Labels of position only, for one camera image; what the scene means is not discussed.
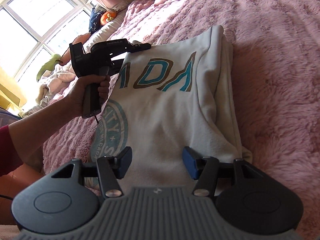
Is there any orange plush toy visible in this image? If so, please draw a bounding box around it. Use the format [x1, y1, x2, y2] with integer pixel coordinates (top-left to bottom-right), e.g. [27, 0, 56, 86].
[100, 11, 117, 25]

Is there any person left hand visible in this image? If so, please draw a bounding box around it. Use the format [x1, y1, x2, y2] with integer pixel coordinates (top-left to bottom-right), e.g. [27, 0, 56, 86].
[66, 75, 111, 117]

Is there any white printed sweatshirt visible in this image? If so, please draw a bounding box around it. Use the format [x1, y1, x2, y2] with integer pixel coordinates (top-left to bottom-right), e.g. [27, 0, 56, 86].
[89, 25, 252, 192]

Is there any person left forearm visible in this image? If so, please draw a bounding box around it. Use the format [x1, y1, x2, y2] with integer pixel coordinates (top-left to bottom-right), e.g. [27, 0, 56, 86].
[1, 96, 82, 176]

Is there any white window frame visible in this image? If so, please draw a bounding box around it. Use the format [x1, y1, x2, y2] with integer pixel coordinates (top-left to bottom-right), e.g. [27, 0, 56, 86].
[1, 0, 96, 79]

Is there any pink long pillow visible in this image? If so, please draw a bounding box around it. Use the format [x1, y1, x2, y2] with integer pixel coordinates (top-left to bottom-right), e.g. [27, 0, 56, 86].
[59, 33, 91, 66]

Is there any pink fluffy bed blanket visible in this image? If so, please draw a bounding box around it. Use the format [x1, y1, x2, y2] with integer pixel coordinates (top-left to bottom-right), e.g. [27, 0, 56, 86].
[42, 0, 320, 240]

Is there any crumpled pink blanket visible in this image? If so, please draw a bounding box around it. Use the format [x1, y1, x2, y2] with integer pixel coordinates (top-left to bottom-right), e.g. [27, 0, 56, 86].
[19, 62, 76, 118]

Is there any green plush toy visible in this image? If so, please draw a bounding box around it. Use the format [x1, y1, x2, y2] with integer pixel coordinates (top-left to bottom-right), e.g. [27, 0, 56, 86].
[36, 54, 61, 81]

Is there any dark blue floral cushion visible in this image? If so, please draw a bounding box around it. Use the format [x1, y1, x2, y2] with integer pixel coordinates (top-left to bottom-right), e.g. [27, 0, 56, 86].
[88, 4, 106, 34]

